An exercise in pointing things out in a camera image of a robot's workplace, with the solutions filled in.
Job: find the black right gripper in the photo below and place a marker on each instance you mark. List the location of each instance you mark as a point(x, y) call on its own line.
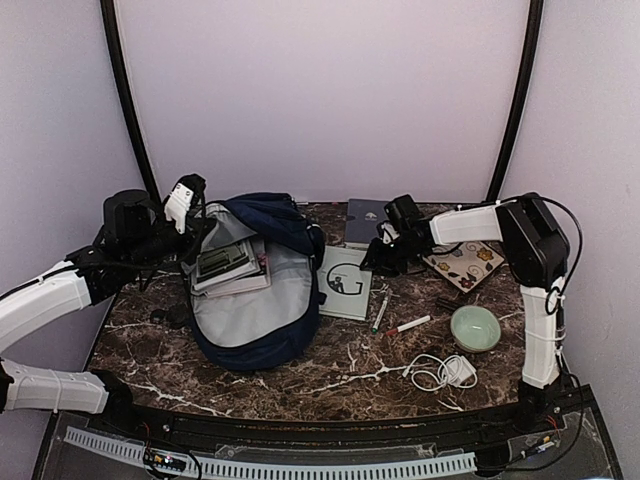
point(376, 261)

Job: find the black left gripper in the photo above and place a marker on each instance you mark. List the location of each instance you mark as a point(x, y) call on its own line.
point(194, 222)

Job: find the grey green notebook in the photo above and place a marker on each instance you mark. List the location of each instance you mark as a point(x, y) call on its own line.
point(345, 285)

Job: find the dark blue notebook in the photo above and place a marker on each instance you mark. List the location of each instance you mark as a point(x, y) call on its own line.
point(362, 218)

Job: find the white designer fate book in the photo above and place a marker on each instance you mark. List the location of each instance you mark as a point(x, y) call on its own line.
point(250, 283)

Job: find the navy blue student backpack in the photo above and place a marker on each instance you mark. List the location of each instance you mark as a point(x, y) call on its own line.
point(267, 327)

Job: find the grey ianra magazine book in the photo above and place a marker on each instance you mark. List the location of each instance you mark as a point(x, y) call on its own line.
point(225, 264)

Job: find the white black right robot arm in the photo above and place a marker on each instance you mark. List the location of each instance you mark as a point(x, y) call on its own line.
point(538, 253)

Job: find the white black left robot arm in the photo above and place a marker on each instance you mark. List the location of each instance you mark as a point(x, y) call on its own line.
point(138, 236)

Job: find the green tipped white marker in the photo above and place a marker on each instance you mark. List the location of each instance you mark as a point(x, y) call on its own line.
point(380, 313)

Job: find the red tipped white marker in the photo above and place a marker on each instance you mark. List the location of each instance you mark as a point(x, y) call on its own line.
point(408, 325)

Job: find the floral square ceramic plate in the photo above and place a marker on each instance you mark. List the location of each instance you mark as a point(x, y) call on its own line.
point(465, 265)

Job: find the pale green ceramic bowl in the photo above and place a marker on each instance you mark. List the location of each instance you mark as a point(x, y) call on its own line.
point(475, 329)

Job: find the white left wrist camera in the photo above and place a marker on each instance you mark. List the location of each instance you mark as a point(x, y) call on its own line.
point(187, 194)

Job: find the white charger with cable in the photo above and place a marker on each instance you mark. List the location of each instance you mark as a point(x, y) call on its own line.
point(431, 374)

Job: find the black left corner frame post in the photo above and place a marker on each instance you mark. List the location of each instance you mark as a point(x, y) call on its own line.
point(125, 96)

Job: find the black corner frame post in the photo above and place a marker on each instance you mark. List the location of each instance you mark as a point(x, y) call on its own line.
point(520, 93)
point(125, 96)

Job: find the black front table rail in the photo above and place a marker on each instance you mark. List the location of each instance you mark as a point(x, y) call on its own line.
point(309, 405)

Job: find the white slotted cable duct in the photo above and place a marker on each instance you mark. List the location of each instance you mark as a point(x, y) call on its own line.
point(243, 462)

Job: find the black right corner frame post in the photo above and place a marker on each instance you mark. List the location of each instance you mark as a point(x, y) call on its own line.
point(520, 93)

